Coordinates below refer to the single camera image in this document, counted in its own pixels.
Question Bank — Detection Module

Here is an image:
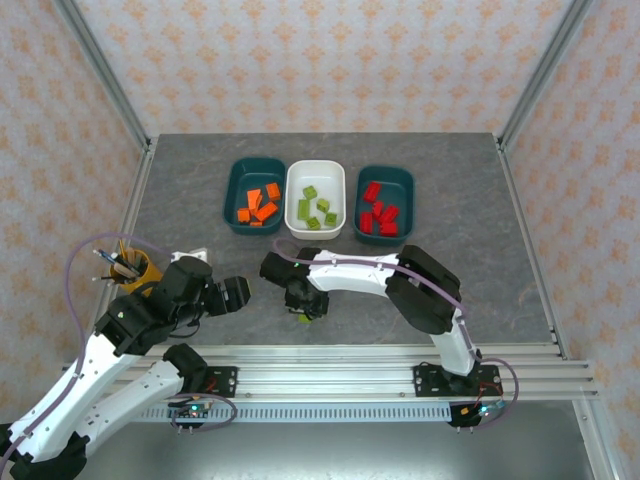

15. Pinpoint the orange long lego brick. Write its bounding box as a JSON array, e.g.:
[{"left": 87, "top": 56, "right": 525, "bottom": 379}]
[{"left": 252, "top": 200, "right": 280, "bottom": 224}]

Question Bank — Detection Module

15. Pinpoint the yellow pencil cup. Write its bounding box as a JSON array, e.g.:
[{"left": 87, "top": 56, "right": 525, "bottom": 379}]
[{"left": 107, "top": 249, "right": 165, "bottom": 296}]

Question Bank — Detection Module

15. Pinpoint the aluminium mounting beam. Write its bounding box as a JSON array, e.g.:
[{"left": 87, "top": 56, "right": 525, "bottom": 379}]
[{"left": 62, "top": 343, "right": 599, "bottom": 401}]

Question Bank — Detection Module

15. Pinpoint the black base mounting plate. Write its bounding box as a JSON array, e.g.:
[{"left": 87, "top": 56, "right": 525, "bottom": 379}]
[
  {"left": 412, "top": 364, "right": 501, "bottom": 399},
  {"left": 192, "top": 366, "right": 240, "bottom": 399}
]

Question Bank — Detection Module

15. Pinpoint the white plastic container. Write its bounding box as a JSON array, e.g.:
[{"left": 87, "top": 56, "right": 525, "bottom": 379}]
[{"left": 283, "top": 159, "right": 348, "bottom": 241}]

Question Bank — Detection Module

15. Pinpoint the small circuit board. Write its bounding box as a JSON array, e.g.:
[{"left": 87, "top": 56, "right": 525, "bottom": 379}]
[
  {"left": 462, "top": 402, "right": 504, "bottom": 419},
  {"left": 172, "top": 402, "right": 211, "bottom": 419}
]

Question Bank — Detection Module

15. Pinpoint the teal plastic container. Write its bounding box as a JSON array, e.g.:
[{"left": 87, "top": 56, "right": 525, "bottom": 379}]
[
  {"left": 352, "top": 165, "right": 417, "bottom": 247},
  {"left": 222, "top": 156, "right": 287, "bottom": 237}
]

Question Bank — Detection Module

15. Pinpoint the grey slotted cable duct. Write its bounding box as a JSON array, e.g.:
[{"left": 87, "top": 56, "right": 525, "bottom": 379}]
[{"left": 134, "top": 404, "right": 454, "bottom": 424}]

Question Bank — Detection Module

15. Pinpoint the aluminium table side rail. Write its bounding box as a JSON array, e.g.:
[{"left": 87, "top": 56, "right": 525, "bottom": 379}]
[
  {"left": 94, "top": 137, "right": 159, "bottom": 346},
  {"left": 492, "top": 133, "right": 571, "bottom": 361}
]

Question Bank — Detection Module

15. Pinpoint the aluminium frame post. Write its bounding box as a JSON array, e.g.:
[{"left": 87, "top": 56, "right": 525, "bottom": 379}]
[
  {"left": 52, "top": 0, "right": 154, "bottom": 154},
  {"left": 497, "top": 0, "right": 599, "bottom": 151}
]

